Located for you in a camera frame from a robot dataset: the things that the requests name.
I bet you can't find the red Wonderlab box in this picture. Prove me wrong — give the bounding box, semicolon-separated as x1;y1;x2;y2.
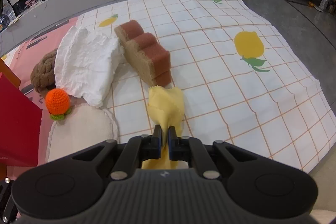
1;75;42;166

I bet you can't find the white plastic bag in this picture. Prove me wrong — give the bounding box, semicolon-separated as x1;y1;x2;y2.
54;26;123;107

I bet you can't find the brown toast shaped sponge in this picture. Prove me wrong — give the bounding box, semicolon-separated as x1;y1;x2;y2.
114;20;171;87

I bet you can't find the checkered lemon tablecloth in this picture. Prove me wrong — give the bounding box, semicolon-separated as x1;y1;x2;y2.
76;0;335;172

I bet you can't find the orange crochet fruit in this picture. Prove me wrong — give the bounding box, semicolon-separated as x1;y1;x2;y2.
45;88;71;121

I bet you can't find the brown plush scrunchie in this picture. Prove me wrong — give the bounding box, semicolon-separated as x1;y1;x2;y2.
30;49;58;97

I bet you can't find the cream round plush pad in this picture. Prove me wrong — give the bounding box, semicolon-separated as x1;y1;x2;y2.
46;97;119;162

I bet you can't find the orange cardboard box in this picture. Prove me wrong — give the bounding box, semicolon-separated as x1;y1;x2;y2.
0;59;21;88

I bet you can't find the pink paper mat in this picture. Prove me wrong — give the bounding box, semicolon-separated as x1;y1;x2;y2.
0;16;87;167

